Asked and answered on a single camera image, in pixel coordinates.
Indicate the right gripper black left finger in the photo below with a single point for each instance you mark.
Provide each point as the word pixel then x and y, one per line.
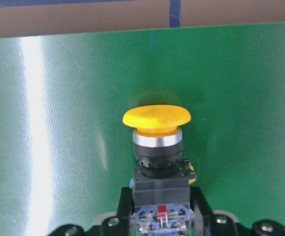
pixel 124 212

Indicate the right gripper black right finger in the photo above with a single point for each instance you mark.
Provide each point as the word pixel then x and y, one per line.
pixel 202 212

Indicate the yellow mushroom push button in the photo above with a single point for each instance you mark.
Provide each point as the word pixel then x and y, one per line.
pixel 161 178

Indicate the green conveyor belt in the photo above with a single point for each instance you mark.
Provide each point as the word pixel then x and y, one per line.
pixel 65 153

